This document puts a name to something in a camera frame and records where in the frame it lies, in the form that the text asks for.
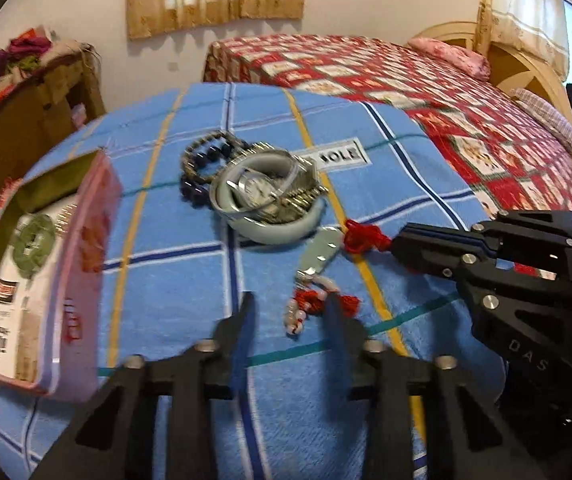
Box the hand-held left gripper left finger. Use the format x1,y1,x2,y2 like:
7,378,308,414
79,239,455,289
31,291,259,480

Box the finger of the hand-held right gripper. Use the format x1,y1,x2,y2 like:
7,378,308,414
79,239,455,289
393,249,572,332
391,210,572,262

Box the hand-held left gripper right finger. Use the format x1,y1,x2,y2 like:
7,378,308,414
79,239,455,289
323,292,556,480

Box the jade pendant with red knot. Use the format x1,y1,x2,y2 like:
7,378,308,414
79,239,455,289
283,219,393,337

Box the silver wristwatch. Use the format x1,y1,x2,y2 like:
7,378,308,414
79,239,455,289
226,147,327,223

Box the purple bead bracelet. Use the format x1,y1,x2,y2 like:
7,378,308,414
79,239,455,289
178,142,231,208

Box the pink tin box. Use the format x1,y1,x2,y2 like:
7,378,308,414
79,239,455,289
0,150,124,401

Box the grey metallic bead bracelet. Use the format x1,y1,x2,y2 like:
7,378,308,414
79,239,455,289
181,131,254,176

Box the blue plaid blanket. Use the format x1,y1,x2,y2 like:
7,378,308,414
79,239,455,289
0,82,526,480

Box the plaid pillow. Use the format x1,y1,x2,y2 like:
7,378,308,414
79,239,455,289
510,87,572,156

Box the cream wooden headboard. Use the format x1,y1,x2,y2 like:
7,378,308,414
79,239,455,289
408,22,572,126

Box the pink pillow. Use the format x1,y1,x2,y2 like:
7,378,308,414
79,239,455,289
411,37,491,80

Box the beige patterned window curtain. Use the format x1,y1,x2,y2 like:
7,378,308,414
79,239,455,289
126,0,307,41
480,0,571,81

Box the bed with red quilt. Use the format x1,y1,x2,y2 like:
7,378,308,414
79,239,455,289
203,34,572,221

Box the brown wooden desk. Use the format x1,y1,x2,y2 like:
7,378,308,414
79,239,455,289
0,42,107,201

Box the pale pink cloth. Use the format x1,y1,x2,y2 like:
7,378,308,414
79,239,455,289
41,40,86,62

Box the magenta clothes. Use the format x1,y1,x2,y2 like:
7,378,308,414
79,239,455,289
8,35,51,59

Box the green jade ring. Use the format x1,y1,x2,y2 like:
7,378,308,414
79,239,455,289
10,214,59,276

